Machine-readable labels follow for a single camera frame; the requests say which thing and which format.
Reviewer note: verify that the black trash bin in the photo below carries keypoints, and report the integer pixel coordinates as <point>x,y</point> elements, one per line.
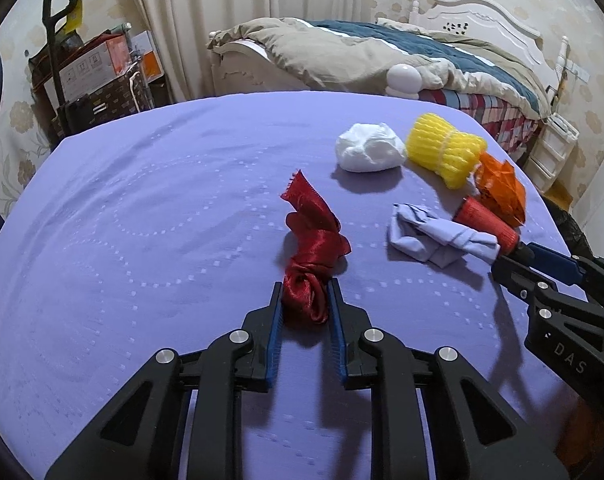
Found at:
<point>577,235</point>

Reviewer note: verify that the beige and blue quilt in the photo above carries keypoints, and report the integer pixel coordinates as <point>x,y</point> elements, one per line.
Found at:
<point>332,50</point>

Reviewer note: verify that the plaid bed sheet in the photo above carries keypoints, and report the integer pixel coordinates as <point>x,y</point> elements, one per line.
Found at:
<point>482,110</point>

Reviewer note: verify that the white crumpled cloth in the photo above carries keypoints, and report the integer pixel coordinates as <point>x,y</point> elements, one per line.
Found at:
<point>369,150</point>

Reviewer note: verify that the black hand truck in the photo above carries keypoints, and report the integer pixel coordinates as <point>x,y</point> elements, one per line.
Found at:
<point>52,50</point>

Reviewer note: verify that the white round bedpost knob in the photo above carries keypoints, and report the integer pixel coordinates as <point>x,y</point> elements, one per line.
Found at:
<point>403,79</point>

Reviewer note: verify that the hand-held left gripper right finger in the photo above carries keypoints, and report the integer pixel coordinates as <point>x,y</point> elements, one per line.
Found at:
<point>336,340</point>

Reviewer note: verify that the bed with blankets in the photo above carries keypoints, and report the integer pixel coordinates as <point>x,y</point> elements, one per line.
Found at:
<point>482,12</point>

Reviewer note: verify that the white wall socket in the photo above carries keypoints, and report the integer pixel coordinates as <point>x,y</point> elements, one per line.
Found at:
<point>578,71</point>

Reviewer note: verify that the small white orange box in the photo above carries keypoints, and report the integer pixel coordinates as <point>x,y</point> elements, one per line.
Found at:
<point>149,57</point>

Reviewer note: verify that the cream curtain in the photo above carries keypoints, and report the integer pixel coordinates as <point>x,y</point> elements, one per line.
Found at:
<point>242,20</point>

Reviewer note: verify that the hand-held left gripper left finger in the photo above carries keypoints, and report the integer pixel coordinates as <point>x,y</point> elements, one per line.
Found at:
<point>277,340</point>

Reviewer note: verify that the red bottle with black cap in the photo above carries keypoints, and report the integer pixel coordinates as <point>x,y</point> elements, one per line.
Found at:
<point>482,220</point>

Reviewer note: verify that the dark red satin ribbon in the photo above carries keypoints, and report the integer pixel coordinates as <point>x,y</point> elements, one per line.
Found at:
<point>312,240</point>

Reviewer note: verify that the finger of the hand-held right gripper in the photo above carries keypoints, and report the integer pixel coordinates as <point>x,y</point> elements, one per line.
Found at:
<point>552,262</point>
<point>517,280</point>

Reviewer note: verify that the white plastic drawer unit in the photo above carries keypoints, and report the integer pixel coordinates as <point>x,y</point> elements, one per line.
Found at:
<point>552,152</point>

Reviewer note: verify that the lavender crumpled cloth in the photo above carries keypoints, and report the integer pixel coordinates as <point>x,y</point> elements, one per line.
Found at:
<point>432,237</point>

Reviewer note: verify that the orange crumpled plastic wrapper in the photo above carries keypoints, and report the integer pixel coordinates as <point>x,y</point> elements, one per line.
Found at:
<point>502,190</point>

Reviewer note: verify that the white and orange cardboard box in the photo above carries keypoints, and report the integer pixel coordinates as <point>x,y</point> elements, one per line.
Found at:
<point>89,67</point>

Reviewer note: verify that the yellow foam fruit net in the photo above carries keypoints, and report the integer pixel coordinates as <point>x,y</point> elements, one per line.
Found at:
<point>442,150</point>

